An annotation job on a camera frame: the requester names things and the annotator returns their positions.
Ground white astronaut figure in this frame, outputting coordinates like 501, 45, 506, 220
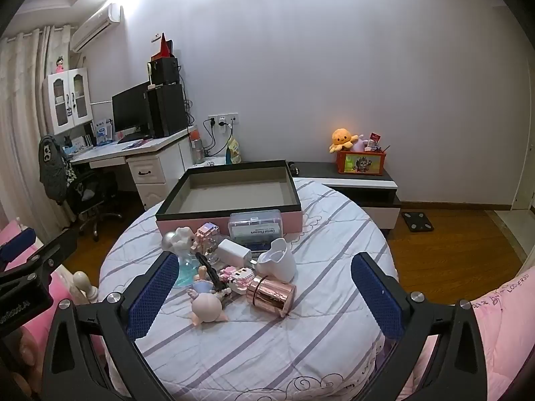
163, 227, 197, 256

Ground orange toy box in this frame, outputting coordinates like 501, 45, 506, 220
336, 150, 387, 176

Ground pink blanket with writing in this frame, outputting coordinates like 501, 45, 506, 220
412, 265, 535, 401

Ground pink block house figure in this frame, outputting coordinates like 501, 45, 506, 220
191, 223, 221, 256

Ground row of books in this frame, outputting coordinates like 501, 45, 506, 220
63, 134, 95, 153

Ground pink box with black rim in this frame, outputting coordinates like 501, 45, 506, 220
155, 159, 302, 235

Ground white desk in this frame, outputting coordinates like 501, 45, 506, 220
69, 125, 197, 212

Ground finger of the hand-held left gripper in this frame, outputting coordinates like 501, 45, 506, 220
0, 226, 37, 262
8, 228, 79, 280

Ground white air conditioner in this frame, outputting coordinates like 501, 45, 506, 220
69, 3, 122, 53

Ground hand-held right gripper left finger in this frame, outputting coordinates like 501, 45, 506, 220
41, 252, 180, 401

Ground clear bottle with orange cap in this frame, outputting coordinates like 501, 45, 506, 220
190, 130, 206, 164

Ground rose gold metal cylinder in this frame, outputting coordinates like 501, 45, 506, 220
246, 275, 298, 318

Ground pig doll toy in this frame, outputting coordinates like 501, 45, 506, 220
187, 265, 231, 323

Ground clear blue dome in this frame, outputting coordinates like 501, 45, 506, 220
175, 254, 210, 288

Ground pink block bus figure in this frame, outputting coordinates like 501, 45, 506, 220
221, 266, 254, 297

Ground clear plastic flosser box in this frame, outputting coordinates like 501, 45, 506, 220
229, 210, 282, 243

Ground pink bedding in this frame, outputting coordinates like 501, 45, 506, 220
0, 217, 105, 356

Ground wooden bed post knob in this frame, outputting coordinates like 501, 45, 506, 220
72, 271, 99, 304

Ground white charger plug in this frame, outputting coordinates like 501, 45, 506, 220
217, 239, 254, 265

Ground white wall socket strip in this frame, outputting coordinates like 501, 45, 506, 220
208, 113, 239, 128

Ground beige curtain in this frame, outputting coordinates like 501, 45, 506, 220
0, 25, 74, 235

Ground black computer tower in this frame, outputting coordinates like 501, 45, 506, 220
146, 84, 189, 138

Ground black hair clip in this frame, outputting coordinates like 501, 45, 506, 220
196, 253, 221, 294

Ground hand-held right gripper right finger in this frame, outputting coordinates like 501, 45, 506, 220
350, 253, 491, 401

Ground orange octopus plush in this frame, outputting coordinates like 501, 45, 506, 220
329, 129, 359, 153

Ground black speaker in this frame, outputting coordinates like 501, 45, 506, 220
147, 57, 181, 86

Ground grey patterned jacket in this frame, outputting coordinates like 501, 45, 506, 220
39, 136, 77, 206

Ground clear plastic bag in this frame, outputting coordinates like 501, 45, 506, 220
204, 237, 227, 265

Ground blue yellow snack bag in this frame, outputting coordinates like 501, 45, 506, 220
226, 138, 243, 165

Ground black power cables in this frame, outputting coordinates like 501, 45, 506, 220
203, 118, 235, 158

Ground red triangular box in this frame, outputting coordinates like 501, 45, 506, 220
151, 32, 174, 59

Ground blue and white carton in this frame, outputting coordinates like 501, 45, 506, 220
93, 119, 113, 145

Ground low cabinet with black top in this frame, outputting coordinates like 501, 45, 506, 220
288, 161, 402, 230

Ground black bathroom scale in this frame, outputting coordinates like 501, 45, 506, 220
401, 211, 436, 233

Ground black office chair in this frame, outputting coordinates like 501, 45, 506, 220
63, 169, 124, 241

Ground white glass-door cabinet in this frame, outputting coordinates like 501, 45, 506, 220
42, 68, 93, 136

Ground black computer monitor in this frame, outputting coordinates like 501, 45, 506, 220
111, 81, 152, 138

